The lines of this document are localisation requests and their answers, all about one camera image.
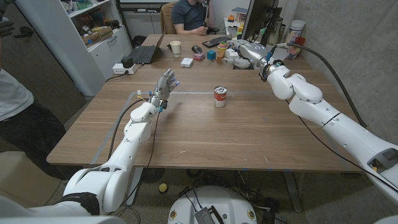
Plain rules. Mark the dark metal bottle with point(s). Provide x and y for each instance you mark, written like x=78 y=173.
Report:
x=276 y=29

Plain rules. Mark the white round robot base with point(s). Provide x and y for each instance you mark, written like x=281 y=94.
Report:
x=217 y=199

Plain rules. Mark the standing person in grey shirt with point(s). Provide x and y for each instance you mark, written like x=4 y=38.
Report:
x=12 y=99

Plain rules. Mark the seated person in dark shirt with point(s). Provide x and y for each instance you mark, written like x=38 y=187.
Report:
x=186 y=15

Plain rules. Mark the white paper sheets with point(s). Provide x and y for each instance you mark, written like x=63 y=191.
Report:
x=281 y=54

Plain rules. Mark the cardboard box on shelf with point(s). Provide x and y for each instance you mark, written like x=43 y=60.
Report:
x=98 y=35

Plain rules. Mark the beige box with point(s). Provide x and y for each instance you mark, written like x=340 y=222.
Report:
x=18 y=180

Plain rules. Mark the white robot torso edge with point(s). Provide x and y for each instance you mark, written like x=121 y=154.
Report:
x=62 y=221

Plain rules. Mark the blue cube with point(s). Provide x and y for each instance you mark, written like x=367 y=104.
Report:
x=211 y=55

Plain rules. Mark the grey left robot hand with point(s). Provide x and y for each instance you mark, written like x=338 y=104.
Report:
x=161 y=90

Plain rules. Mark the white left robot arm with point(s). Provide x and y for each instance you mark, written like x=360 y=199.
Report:
x=130 y=140

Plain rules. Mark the person's gloved hand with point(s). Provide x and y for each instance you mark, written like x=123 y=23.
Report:
x=6 y=28

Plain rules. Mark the yellow ball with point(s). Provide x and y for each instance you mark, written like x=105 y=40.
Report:
x=163 y=188

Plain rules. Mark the black laptop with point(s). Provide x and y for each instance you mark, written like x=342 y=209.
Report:
x=143 y=54

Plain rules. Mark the small red patterned box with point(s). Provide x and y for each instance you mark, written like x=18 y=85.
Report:
x=199 y=56

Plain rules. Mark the small white flat box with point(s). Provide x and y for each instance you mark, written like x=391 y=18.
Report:
x=186 y=62

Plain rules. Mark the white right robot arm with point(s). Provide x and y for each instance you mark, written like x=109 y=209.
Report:
x=342 y=124

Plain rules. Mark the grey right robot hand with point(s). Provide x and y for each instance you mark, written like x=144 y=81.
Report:
x=253 y=51

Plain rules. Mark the white table leg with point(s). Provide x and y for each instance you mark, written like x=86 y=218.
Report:
x=135 y=189

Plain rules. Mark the white power strip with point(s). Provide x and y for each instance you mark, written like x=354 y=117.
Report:
x=119 y=69

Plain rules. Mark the white paper cup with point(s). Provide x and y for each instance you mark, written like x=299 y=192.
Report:
x=175 y=48

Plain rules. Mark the white cube box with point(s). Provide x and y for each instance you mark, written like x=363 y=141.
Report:
x=230 y=53

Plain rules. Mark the black keyboard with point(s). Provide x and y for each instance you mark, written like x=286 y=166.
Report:
x=216 y=41

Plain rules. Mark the tall white canister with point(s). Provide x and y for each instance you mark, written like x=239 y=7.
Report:
x=293 y=31

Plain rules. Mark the yellow bottle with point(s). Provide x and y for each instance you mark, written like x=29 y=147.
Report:
x=240 y=29

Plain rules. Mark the dark computer mouse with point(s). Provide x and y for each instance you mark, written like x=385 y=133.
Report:
x=196 y=48

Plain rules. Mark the black backpack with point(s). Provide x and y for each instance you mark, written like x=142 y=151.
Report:
x=139 y=41

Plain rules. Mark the small orange toy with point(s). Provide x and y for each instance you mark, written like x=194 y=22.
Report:
x=230 y=18

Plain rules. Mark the black round floor disc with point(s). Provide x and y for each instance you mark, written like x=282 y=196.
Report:
x=153 y=175

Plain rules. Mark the grey table leg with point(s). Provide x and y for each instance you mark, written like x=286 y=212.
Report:
x=292 y=189

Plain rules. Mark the black computer monitor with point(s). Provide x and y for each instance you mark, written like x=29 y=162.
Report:
x=256 y=17

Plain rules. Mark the orange cone toy green top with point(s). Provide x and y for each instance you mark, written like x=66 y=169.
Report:
x=221 y=53

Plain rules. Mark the brown office chair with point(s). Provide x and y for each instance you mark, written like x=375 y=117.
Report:
x=166 y=17

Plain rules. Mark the red and white soup can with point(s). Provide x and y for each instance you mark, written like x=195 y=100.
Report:
x=219 y=98

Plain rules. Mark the white shelf cabinet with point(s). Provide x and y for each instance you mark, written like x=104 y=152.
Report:
x=71 y=56

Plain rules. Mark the black power adapter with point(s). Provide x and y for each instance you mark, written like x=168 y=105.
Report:
x=127 y=62

